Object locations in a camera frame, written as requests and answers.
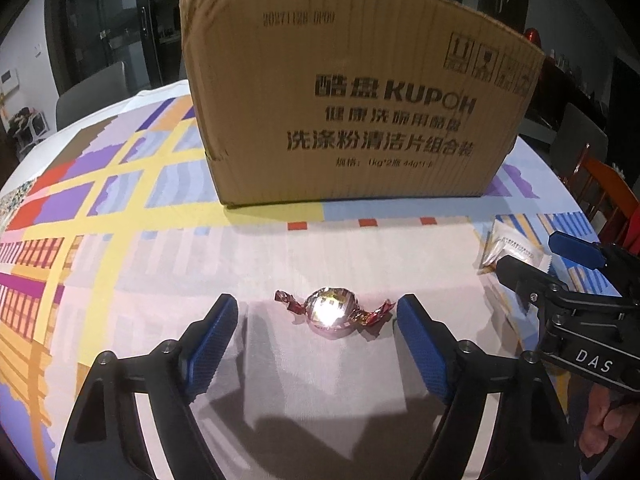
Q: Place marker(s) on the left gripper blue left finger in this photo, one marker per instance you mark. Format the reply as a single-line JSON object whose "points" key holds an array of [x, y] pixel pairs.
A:
{"points": [[203, 345]]}

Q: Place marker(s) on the shoe rack with shoes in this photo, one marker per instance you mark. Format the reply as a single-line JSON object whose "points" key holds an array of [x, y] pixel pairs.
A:
{"points": [[27, 128]]}

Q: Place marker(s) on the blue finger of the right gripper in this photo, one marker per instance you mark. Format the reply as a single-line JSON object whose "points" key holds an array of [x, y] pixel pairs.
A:
{"points": [[575, 249], [532, 286]]}

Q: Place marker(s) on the person's right hand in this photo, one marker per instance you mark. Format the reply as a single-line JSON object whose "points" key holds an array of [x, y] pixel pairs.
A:
{"points": [[603, 421]]}

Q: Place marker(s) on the black glass sliding door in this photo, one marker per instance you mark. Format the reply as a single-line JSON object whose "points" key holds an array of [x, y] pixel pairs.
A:
{"points": [[86, 36]]}

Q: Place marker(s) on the brown cardboard box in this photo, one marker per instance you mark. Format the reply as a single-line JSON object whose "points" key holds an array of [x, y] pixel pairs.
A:
{"points": [[308, 100]]}

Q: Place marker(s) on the red foil balloons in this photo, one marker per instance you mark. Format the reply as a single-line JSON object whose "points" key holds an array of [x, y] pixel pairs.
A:
{"points": [[533, 36]]}

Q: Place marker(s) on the white intercom panel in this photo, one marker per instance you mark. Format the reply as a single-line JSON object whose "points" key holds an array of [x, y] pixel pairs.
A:
{"points": [[9, 81]]}

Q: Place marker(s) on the grey chair left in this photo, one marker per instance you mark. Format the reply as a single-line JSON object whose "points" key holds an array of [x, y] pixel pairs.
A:
{"points": [[102, 89]]}

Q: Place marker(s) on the colourful patterned tablecloth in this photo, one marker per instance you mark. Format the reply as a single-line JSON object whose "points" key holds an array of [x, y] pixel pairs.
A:
{"points": [[122, 242]]}

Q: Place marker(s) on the foil wrapped round candy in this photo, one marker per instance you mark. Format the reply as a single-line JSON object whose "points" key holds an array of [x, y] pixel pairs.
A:
{"points": [[335, 312]]}

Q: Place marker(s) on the red wooden chair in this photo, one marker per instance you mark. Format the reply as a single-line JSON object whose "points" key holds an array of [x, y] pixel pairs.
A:
{"points": [[600, 189]]}

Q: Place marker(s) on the white silver snack packet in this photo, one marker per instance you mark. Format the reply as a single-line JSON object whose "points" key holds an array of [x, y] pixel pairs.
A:
{"points": [[503, 240]]}

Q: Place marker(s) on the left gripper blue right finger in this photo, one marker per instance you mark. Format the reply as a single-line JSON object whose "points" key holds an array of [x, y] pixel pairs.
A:
{"points": [[432, 346]]}

